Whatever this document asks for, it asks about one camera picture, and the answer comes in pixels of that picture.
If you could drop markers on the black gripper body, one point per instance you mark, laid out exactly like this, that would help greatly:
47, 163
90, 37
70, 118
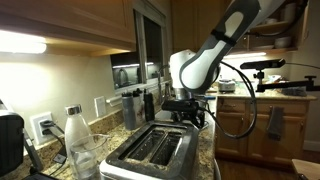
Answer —
188, 117

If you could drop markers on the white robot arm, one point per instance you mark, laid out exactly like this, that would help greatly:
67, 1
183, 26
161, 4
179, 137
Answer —
200, 70

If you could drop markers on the stainless steel toaster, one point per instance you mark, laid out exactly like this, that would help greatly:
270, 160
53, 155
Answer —
190, 150

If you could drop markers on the stainless steel sink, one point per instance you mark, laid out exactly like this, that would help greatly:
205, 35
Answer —
163, 115

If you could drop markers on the black sports bottle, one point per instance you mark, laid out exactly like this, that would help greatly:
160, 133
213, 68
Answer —
149, 106

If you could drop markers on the chrome kitchen faucet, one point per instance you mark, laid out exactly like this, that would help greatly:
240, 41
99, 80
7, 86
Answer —
160, 86

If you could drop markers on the white printed sports bottle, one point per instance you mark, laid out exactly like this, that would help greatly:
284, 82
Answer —
139, 110

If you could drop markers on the small grey appliance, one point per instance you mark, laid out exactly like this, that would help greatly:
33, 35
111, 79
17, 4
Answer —
226, 86

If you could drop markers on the grey sports bottle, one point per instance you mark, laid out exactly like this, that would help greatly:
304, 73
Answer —
128, 113

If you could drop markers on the clear plastic container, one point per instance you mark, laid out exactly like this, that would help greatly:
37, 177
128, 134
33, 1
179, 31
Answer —
246, 87

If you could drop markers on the white cylindrical roll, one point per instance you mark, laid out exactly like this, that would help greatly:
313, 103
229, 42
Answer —
113, 101

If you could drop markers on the dark hanging towel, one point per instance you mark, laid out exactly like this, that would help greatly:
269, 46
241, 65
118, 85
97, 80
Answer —
275, 123

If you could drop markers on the distant under-cabinet light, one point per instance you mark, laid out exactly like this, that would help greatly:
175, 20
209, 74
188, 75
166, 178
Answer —
246, 55

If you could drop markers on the kitchen window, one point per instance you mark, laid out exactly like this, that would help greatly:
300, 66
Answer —
128, 50

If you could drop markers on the wooden base cabinet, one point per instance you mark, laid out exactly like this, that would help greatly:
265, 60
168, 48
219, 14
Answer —
293, 133

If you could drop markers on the clear drinking glass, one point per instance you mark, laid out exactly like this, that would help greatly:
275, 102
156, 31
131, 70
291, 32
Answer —
90, 160

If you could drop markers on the white stacked plates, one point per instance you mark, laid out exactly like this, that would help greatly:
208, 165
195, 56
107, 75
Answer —
263, 47

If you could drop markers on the dark folded cloth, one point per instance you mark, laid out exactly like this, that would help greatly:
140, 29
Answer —
293, 91

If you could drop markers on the clear glass bottle silver cap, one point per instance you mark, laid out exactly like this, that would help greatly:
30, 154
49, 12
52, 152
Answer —
76, 126

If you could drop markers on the white stacked bowls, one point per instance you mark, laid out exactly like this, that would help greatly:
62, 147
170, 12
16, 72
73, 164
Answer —
282, 41

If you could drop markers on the wooden stool top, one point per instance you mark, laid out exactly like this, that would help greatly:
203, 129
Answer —
306, 168

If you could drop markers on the small white cup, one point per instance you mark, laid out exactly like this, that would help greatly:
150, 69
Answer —
269, 21

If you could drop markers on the open wooden shelf cabinet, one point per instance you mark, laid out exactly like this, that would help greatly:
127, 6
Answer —
301, 33

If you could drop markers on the white stacked cups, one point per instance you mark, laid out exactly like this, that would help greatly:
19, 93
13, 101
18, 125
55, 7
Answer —
290, 11

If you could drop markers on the black coffee maker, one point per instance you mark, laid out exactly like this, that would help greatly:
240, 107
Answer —
10, 143

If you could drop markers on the under-cabinet light strip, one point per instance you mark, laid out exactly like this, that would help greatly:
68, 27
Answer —
20, 43

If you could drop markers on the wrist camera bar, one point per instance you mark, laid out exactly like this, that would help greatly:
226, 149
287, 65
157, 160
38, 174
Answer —
180, 106

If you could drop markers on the white switch plate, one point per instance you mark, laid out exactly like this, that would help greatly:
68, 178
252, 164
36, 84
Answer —
100, 106

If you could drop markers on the black exterior camera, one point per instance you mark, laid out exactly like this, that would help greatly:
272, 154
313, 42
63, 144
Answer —
263, 64

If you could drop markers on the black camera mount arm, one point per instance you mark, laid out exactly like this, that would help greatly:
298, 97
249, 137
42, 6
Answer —
286, 85

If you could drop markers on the white wall outlet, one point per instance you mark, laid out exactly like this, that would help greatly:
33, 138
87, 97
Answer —
35, 133

